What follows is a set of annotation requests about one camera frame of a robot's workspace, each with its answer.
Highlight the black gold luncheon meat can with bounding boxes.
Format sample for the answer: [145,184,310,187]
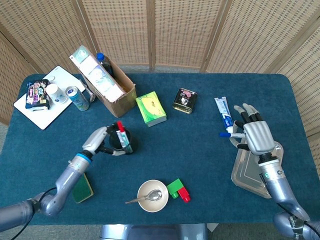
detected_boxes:
[172,87,199,115]

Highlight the dark bottle with blue cap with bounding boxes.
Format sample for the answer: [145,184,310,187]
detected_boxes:
[96,52,115,78]

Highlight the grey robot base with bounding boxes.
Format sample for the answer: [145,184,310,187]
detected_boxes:
[99,223,209,240]

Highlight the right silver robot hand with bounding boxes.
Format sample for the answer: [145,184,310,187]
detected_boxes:
[229,102,276,163]

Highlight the red toy block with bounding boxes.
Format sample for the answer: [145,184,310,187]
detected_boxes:
[177,186,192,203]

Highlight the stainless steel tray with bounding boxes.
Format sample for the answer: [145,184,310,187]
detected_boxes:
[230,139,285,200]

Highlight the white flower paper cup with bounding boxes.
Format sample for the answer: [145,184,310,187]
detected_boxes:
[45,83,69,105]

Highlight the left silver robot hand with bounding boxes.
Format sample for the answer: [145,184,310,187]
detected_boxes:
[81,122,127,158]

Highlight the white pastel tissue multipack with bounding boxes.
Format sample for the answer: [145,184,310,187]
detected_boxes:
[69,45,126,103]

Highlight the white blue toothpaste tube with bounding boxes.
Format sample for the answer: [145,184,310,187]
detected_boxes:
[214,96,237,135]

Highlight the green tissue pack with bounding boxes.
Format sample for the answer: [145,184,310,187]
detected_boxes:
[135,91,168,128]

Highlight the brown cardboard box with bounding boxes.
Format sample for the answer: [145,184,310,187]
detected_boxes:
[79,58,138,119]

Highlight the blue white marker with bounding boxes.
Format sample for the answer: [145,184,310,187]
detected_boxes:
[219,131,247,139]

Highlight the green toy block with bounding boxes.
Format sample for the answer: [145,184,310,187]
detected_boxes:
[166,178,185,200]

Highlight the beige bowl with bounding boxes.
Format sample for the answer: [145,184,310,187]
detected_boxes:
[137,179,170,213]

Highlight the woven wooden folding screen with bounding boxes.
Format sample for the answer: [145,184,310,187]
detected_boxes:
[0,0,320,181]

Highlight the white board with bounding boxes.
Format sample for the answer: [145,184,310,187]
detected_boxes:
[12,65,86,131]

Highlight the red marker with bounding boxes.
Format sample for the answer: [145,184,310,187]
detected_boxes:
[116,120,134,152]

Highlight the snack bag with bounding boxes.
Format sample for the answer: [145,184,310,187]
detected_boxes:
[24,79,52,110]

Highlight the black mesh pen holder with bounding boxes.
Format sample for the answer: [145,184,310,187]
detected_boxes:
[108,126,139,156]

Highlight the metal spoon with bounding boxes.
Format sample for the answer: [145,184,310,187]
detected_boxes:
[125,189,163,205]

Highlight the light blue drink can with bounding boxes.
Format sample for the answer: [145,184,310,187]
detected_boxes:
[65,85,90,112]

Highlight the green yellow sponge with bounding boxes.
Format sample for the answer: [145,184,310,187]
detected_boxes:
[72,172,95,204]

